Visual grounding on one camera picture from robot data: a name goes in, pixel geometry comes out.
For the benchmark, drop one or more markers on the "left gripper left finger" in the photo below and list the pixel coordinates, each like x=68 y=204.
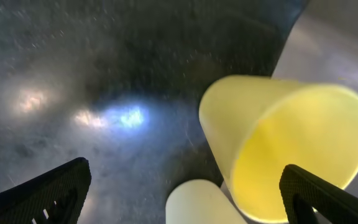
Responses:
x=51 y=193

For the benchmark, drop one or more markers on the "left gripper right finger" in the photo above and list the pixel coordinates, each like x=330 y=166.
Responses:
x=322 y=199

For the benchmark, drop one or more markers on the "yellow cup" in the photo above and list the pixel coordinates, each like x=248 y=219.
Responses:
x=291 y=130

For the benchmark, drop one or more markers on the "white cup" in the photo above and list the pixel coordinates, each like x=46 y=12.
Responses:
x=197 y=205

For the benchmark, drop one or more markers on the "steel sink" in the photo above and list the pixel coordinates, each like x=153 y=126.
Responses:
x=331 y=43

